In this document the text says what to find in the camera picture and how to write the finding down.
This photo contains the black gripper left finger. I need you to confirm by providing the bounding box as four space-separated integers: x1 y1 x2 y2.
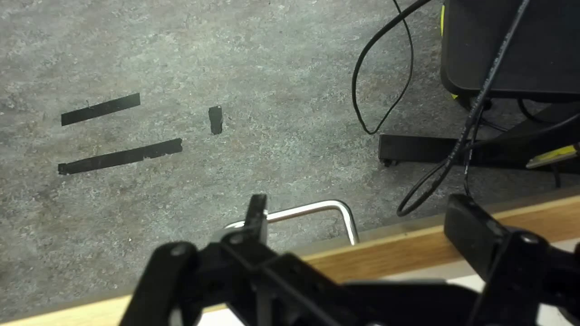
243 193 266 242

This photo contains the steel drawer handle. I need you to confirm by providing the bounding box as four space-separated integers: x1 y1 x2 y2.
225 199 361 246

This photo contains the small black tape piece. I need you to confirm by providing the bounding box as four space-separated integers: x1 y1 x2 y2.
208 106 223 133

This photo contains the long black tape strip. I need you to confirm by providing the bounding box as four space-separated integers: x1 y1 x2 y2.
58 137 183 173

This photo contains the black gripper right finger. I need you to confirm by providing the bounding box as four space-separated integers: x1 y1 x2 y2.
444 193 509 282

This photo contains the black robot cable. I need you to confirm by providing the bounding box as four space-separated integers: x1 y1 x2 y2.
395 0 533 217

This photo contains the black floor tape strip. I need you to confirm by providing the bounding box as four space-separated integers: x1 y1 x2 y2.
60 92 141 124

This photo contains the black thin floor cable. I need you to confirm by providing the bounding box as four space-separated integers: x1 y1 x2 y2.
350 0 433 137

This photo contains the wooden front drawer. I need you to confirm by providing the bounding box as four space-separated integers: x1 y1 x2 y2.
2 195 580 326

